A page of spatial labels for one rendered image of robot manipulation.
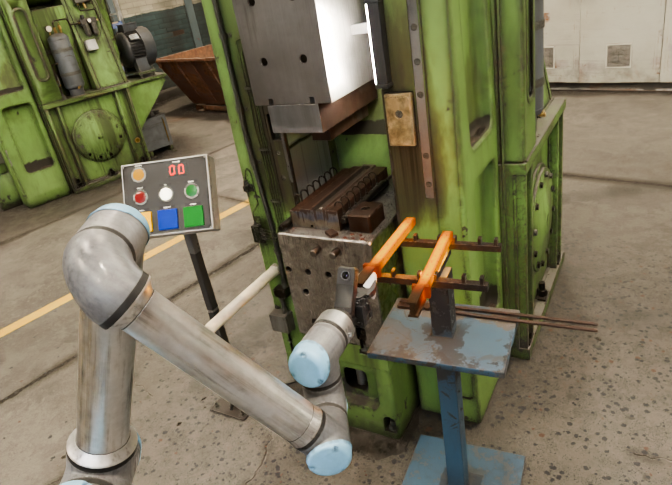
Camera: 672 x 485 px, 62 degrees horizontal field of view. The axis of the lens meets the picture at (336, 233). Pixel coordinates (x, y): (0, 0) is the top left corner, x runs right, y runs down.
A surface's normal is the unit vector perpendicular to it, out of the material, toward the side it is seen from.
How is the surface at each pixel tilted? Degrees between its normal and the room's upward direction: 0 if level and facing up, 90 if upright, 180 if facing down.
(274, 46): 90
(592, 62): 90
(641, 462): 0
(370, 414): 89
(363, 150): 90
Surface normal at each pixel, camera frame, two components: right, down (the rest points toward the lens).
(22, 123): 0.67, 0.22
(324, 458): 0.14, 0.48
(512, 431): -0.16, -0.89
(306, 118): -0.47, 0.45
